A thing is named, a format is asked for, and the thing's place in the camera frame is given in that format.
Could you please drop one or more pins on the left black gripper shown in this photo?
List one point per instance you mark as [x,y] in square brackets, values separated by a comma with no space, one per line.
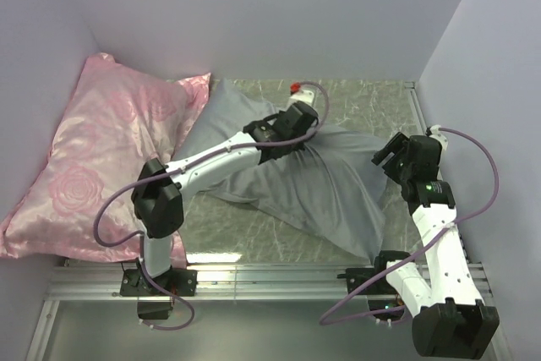
[299,146]

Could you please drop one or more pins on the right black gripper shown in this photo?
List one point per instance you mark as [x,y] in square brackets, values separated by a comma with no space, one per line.
[396,144]

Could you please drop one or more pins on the grey pillowcase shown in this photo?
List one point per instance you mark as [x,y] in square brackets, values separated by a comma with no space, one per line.
[330,189]

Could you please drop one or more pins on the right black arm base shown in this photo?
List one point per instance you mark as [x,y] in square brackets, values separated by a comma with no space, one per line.
[380,295]

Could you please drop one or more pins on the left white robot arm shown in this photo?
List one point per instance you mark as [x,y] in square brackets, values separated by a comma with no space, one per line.
[162,189]

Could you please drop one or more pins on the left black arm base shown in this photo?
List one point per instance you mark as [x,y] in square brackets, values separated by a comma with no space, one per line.
[157,295]

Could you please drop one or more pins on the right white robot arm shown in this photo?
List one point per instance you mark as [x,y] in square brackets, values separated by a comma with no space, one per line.
[450,317]

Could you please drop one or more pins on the pink satin rose pillow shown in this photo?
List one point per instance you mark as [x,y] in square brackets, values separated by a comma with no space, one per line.
[116,120]

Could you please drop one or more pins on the grey marble mat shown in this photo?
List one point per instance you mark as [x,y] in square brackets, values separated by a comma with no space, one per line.
[219,231]

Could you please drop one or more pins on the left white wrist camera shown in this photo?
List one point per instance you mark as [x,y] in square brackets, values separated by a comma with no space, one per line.
[300,93]

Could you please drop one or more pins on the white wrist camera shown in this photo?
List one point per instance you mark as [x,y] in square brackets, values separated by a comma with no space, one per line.
[436,132]
[300,93]

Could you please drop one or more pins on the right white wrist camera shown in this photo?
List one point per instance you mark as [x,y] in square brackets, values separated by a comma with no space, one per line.
[436,132]

